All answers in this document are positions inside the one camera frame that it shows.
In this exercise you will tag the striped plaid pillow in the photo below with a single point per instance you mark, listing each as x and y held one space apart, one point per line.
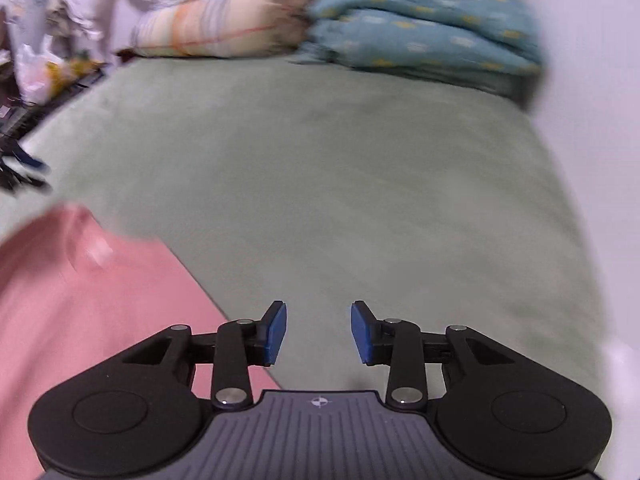
215 20

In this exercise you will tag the pink sweater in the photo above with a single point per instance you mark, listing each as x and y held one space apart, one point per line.
95 310

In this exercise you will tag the white plastic bag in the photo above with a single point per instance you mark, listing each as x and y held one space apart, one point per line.
35 70

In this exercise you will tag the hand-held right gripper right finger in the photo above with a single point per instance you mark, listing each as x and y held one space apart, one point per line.
362 332

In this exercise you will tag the green fleece blanket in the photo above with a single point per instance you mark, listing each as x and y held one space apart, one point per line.
340 185

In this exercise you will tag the teal patterned quilt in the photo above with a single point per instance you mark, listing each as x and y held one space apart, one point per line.
425 25

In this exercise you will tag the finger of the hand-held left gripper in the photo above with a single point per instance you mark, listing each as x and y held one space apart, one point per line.
35 162
25 182

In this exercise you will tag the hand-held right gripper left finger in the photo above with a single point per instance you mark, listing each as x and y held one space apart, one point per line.
275 332

